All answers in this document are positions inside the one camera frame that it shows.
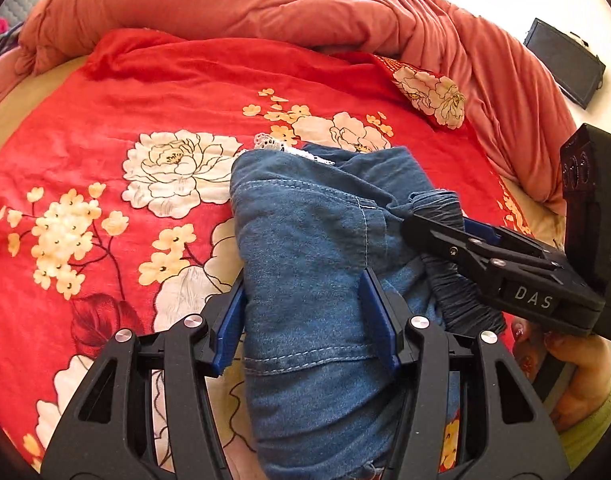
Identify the person's right forearm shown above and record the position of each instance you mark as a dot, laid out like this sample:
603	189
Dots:
595	430

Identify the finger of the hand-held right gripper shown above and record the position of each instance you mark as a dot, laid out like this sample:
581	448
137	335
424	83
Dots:
445	242
480	230

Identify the pale pink cloth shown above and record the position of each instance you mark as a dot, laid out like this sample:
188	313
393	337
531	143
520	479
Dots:
0	85

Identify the person's right hand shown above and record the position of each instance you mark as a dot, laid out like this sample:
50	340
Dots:
588	360

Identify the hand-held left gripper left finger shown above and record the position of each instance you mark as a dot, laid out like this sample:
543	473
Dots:
230	320

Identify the red floral blanket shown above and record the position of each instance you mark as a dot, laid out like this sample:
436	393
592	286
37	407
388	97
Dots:
60	125

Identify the black flat case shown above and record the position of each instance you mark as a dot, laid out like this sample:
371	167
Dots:
560	60

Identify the salmon pink duvet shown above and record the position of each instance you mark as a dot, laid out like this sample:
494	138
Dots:
235	0

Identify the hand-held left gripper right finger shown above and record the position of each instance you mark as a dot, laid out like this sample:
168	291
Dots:
378	325

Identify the blue pants with white lace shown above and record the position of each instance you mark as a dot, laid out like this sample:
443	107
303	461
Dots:
305	240

